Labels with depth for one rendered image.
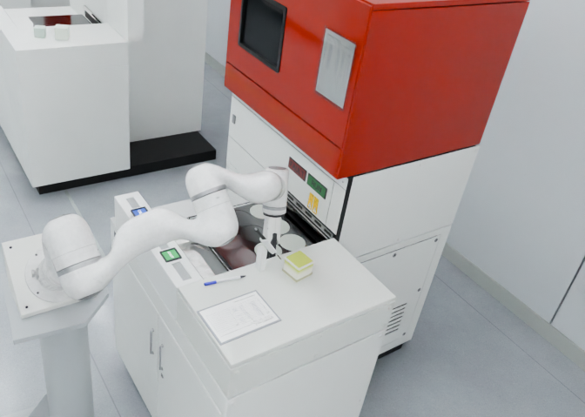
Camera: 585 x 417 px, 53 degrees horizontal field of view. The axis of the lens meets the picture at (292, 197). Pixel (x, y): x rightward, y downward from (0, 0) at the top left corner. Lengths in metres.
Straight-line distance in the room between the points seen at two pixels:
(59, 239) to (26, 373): 1.42
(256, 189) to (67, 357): 0.97
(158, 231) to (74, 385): 0.90
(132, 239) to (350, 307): 0.72
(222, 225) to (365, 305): 0.59
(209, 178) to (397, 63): 0.73
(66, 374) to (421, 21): 1.68
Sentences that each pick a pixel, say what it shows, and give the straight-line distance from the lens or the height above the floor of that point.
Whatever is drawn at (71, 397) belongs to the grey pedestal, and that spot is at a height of 0.38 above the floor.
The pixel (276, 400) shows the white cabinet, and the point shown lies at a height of 0.70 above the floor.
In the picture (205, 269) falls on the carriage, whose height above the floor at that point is 0.88.
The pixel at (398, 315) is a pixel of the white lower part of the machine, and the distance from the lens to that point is 2.88.
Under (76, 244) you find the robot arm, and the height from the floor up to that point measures 1.23.
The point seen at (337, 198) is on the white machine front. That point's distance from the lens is 2.10.
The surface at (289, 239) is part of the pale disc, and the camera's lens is 2.22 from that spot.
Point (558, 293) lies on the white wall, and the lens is 3.49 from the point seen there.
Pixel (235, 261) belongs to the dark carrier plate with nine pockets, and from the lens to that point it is 2.09.
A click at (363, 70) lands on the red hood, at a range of 1.84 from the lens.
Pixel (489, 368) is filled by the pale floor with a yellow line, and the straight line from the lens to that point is 3.31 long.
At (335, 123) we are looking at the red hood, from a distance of 1.95.
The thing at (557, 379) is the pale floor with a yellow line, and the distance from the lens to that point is 3.45.
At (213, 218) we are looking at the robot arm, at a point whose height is 1.32.
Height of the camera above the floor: 2.24
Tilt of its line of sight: 33 degrees down
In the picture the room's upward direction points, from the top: 9 degrees clockwise
